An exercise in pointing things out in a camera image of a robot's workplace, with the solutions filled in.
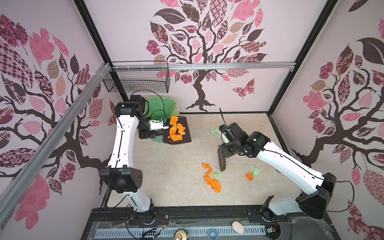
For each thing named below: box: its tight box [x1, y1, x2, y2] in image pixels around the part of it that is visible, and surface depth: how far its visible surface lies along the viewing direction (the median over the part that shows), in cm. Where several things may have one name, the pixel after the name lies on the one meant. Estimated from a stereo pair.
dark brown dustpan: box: [163, 116, 192, 144], surface depth 77 cm
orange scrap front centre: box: [202, 163, 222, 193], surface depth 86 cm
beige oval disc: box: [232, 221, 245, 235], surface depth 71 cm
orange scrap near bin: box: [167, 116, 187, 142], surface depth 77 cm
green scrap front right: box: [250, 165, 261, 176], surface depth 90 cm
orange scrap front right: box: [246, 172, 254, 181], surface depth 88 cm
